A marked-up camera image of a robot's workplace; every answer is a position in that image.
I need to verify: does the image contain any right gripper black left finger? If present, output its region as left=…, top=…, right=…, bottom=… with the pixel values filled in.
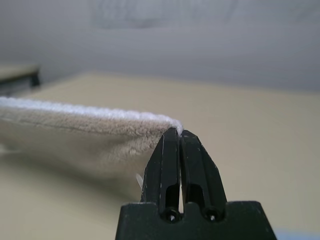
left=140, top=126, right=185, bottom=224

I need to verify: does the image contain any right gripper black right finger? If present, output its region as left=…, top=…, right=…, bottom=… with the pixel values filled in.
left=179, top=129, right=229, bottom=224

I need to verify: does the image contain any beige towel with white trim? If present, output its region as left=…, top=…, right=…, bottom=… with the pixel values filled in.
left=0, top=96, right=186, bottom=192

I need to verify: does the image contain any beige side table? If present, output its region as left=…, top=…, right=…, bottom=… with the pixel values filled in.
left=0, top=64, right=41, bottom=91

